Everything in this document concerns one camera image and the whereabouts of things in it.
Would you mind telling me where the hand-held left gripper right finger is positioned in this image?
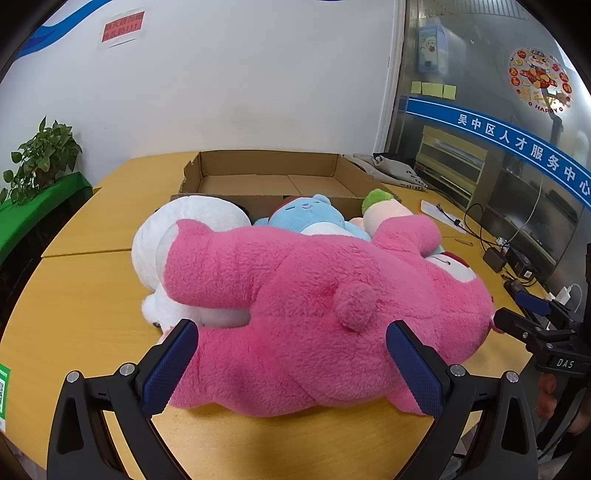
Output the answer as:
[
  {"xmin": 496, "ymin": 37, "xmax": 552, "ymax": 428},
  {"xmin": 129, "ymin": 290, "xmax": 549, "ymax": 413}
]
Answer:
[{"xmin": 385, "ymin": 319, "xmax": 541, "ymax": 480}]

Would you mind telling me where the white cable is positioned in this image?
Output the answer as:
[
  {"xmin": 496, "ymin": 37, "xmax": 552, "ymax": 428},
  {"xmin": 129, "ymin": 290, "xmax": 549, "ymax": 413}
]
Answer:
[{"xmin": 508, "ymin": 175, "xmax": 544, "ymax": 245}]

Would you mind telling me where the short black cable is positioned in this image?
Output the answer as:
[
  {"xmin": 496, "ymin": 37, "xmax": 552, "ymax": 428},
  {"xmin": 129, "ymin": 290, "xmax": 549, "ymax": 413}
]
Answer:
[{"xmin": 436, "ymin": 203, "xmax": 465, "ymax": 227}]

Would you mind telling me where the small potted plant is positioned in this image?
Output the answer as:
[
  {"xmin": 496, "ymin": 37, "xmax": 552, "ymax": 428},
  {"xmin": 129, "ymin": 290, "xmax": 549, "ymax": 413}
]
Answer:
[{"xmin": 0, "ymin": 170, "xmax": 28, "ymax": 206}]

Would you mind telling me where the large potted plant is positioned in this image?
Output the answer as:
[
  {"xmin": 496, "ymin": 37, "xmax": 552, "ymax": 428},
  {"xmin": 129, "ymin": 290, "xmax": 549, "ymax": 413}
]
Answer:
[{"xmin": 11, "ymin": 115, "xmax": 84, "ymax": 191}]

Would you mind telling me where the white charger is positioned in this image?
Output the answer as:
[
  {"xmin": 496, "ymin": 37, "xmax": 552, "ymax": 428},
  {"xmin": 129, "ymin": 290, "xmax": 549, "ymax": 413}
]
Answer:
[{"xmin": 551, "ymin": 284, "xmax": 583, "ymax": 306}]

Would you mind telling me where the green code sticker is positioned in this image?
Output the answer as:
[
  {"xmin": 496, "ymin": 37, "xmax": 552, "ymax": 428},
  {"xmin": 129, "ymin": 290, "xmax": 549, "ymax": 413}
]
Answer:
[{"xmin": 0, "ymin": 364, "xmax": 12, "ymax": 432}]

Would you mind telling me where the black box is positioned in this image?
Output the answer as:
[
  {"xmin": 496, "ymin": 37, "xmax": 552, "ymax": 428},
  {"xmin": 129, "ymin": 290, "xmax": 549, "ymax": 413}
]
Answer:
[{"xmin": 505, "ymin": 249, "xmax": 536, "ymax": 280}]

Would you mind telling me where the round festive sticker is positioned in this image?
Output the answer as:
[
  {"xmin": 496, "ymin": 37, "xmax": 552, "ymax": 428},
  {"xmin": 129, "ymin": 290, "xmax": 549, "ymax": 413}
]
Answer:
[{"xmin": 508, "ymin": 45, "xmax": 573, "ymax": 112}]

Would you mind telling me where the grey cloth bag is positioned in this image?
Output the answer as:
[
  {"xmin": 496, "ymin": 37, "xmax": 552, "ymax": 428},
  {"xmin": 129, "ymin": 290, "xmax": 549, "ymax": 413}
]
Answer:
[{"xmin": 344, "ymin": 153, "xmax": 430, "ymax": 191}]

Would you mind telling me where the blue plush toy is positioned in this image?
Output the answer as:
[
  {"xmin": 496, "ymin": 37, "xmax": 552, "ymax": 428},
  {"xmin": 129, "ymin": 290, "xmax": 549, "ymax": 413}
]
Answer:
[{"xmin": 253, "ymin": 194, "xmax": 372, "ymax": 241}]

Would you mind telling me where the blue banner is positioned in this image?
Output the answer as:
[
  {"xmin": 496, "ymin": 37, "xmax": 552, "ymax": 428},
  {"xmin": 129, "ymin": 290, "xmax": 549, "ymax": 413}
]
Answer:
[{"xmin": 399, "ymin": 95, "xmax": 591, "ymax": 208}]

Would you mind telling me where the white plush toy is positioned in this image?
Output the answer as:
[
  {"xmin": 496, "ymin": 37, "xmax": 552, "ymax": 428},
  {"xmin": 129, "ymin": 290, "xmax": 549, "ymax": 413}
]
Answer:
[{"xmin": 130, "ymin": 196, "xmax": 253, "ymax": 333}]

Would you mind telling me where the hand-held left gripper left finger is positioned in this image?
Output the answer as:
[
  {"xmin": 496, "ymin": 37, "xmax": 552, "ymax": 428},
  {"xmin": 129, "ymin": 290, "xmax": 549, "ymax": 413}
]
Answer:
[{"xmin": 46, "ymin": 318, "xmax": 200, "ymax": 480}]

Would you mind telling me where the cardboard box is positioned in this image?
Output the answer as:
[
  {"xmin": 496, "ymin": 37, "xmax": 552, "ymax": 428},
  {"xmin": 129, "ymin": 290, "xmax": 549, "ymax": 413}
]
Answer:
[{"xmin": 171, "ymin": 150, "xmax": 402, "ymax": 223}]

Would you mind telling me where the pink plush bear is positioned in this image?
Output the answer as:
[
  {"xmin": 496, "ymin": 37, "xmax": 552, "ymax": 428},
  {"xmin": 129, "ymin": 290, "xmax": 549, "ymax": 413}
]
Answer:
[{"xmin": 157, "ymin": 215, "xmax": 497, "ymax": 418}]

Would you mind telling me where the person's right hand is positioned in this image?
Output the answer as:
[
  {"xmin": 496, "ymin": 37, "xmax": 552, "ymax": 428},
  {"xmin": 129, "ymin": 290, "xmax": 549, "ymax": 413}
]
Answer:
[{"xmin": 537, "ymin": 373, "xmax": 591, "ymax": 435}]

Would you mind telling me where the blue cartoon poster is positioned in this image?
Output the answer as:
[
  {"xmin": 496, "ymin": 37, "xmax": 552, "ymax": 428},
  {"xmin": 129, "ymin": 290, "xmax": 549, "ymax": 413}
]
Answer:
[{"xmin": 417, "ymin": 24, "xmax": 448, "ymax": 77}]

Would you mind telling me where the green-haired plush toy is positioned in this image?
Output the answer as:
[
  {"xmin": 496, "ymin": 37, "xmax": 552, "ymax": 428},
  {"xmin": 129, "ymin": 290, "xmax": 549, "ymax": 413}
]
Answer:
[{"xmin": 351, "ymin": 188, "xmax": 446, "ymax": 256}]

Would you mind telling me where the red wall sign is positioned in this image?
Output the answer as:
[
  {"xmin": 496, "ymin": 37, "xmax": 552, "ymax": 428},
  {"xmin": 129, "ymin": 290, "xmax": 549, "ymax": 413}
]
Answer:
[{"xmin": 97, "ymin": 10, "xmax": 147, "ymax": 49}]

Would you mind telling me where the black power adapter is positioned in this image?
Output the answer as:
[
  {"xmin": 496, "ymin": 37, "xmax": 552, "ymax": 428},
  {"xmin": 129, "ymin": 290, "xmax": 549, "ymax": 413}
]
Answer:
[{"xmin": 482, "ymin": 247, "xmax": 509, "ymax": 272}]

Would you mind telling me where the long black cable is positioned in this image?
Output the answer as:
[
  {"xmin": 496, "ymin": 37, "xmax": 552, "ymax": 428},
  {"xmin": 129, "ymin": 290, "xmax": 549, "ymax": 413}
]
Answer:
[{"xmin": 464, "ymin": 200, "xmax": 509, "ymax": 251}]

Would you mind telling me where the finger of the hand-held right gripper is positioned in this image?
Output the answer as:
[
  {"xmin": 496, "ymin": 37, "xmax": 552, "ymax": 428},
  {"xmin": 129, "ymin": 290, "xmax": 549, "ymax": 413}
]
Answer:
[
  {"xmin": 493, "ymin": 307, "xmax": 574, "ymax": 354},
  {"xmin": 512, "ymin": 291, "xmax": 579, "ymax": 332}
]

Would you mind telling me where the wooden shelf cabinet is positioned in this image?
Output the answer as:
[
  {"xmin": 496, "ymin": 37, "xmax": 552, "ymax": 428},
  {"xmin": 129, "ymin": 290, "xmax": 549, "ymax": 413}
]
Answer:
[{"xmin": 414, "ymin": 126, "xmax": 490, "ymax": 210}]

